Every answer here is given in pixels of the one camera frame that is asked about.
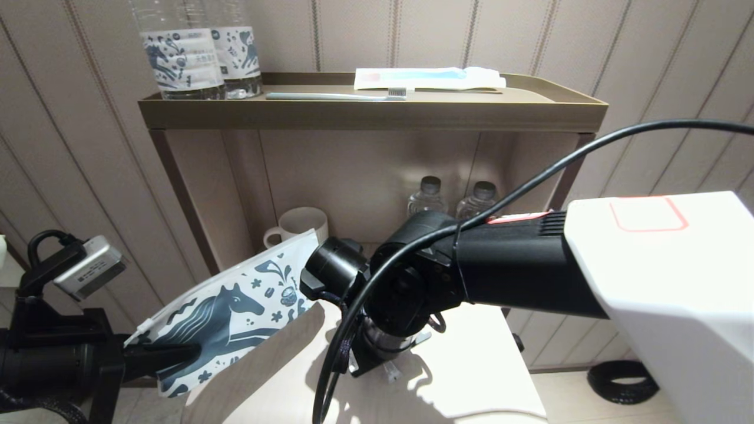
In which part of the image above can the white blue horse pouch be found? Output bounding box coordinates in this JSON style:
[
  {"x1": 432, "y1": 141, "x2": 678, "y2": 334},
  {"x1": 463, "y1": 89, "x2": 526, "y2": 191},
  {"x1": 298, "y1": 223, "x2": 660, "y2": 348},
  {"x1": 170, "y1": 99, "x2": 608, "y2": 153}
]
[{"x1": 125, "y1": 228, "x2": 320, "y2": 399}]

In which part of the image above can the white ribbed ceramic mug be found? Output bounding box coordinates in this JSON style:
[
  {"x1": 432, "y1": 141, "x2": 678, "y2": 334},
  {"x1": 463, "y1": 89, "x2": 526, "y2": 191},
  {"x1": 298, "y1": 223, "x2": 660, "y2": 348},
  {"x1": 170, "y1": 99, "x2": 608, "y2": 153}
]
[{"x1": 263, "y1": 207, "x2": 329, "y2": 249}]

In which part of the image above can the small clear water bottle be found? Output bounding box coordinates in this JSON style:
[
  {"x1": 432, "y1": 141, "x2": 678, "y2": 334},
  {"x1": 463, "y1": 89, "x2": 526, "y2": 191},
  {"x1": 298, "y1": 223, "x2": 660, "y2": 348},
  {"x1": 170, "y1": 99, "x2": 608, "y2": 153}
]
[
  {"x1": 455, "y1": 181, "x2": 501, "y2": 220},
  {"x1": 406, "y1": 176, "x2": 447, "y2": 217}
]

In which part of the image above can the beige wooden shelf unit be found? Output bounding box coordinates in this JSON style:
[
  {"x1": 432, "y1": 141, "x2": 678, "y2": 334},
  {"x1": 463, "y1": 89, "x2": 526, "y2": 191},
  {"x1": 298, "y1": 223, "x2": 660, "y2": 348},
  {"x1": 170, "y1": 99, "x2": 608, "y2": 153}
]
[{"x1": 138, "y1": 72, "x2": 609, "y2": 424}]

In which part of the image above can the light blue toothbrush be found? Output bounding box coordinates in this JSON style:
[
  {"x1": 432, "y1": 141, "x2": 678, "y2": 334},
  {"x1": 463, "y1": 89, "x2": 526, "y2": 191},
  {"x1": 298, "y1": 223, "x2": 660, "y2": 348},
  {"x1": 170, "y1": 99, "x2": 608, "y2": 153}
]
[{"x1": 266, "y1": 87, "x2": 407, "y2": 102}]

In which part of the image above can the toothbrush in white wrapper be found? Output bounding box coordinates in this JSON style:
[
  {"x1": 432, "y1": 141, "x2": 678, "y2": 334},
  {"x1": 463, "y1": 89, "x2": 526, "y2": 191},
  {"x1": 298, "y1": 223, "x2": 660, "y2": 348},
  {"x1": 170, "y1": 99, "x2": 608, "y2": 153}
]
[{"x1": 354, "y1": 67, "x2": 506, "y2": 92}]

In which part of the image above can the large horse label water bottle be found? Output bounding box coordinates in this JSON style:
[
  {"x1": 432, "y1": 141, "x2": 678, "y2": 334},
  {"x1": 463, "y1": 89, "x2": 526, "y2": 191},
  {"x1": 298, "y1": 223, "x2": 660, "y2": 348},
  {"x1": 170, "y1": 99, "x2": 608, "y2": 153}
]
[
  {"x1": 206, "y1": 0, "x2": 263, "y2": 100},
  {"x1": 131, "y1": 0, "x2": 227, "y2": 101}
]

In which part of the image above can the braided right arm cable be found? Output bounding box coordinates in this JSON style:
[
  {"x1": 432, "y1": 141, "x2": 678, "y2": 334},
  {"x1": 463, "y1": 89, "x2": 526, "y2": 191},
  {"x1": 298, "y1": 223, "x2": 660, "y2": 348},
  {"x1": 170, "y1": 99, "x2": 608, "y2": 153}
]
[{"x1": 327, "y1": 318, "x2": 361, "y2": 373}]

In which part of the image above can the braided arm cable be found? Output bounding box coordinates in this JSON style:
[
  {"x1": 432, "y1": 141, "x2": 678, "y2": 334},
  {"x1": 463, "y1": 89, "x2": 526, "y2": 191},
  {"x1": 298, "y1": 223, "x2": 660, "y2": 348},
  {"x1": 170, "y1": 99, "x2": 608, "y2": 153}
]
[
  {"x1": 327, "y1": 318, "x2": 361, "y2": 373},
  {"x1": 0, "y1": 389, "x2": 89, "y2": 424}
]

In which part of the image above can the braided left arm cable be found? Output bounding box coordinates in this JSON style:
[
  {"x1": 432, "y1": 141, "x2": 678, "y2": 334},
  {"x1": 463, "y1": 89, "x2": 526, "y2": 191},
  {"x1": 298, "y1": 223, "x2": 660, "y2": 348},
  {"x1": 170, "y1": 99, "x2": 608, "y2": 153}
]
[{"x1": 0, "y1": 389, "x2": 89, "y2": 424}]

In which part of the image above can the black left camera cable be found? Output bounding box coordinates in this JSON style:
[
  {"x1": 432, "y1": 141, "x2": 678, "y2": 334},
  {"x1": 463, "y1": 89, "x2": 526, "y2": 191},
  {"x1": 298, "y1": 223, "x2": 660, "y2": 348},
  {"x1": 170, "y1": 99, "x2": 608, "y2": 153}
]
[{"x1": 27, "y1": 230, "x2": 80, "y2": 269}]

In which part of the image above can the black camera cable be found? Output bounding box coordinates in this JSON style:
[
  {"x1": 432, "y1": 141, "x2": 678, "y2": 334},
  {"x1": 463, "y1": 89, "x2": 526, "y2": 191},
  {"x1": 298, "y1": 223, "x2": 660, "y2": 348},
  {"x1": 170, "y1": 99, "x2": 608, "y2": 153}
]
[
  {"x1": 27, "y1": 230, "x2": 80, "y2": 269},
  {"x1": 312, "y1": 120, "x2": 754, "y2": 424}
]

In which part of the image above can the black ribbed ring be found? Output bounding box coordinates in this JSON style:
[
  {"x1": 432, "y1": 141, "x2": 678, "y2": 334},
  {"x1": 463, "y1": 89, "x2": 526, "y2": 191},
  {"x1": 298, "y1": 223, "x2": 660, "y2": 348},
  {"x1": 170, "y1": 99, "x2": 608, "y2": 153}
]
[{"x1": 587, "y1": 360, "x2": 660, "y2": 406}]

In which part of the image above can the black right camera cable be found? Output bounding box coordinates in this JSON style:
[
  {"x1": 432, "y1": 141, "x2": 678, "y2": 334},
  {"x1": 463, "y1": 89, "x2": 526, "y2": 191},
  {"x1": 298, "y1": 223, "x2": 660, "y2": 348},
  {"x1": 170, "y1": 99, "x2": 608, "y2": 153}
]
[{"x1": 312, "y1": 120, "x2": 754, "y2": 424}]

